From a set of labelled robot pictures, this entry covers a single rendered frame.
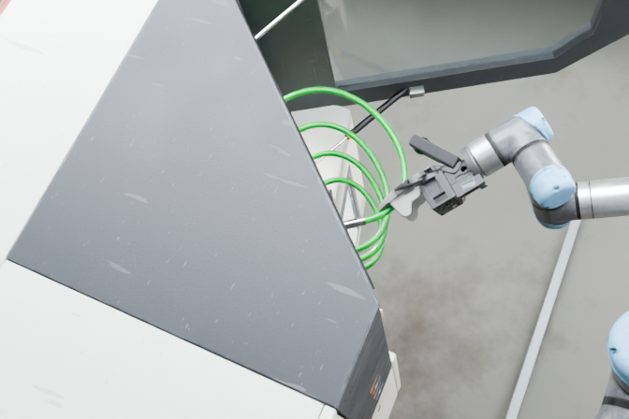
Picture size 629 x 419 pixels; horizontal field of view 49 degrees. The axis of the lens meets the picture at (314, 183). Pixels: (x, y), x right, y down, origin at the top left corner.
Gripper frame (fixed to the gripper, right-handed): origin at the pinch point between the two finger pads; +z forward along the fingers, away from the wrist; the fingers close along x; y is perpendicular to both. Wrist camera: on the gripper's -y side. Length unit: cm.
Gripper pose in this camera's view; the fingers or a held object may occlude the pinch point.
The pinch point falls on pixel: (385, 205)
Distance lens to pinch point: 143.2
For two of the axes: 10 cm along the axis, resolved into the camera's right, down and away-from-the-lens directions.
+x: 4.2, 2.4, 8.8
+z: -8.2, 5.2, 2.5
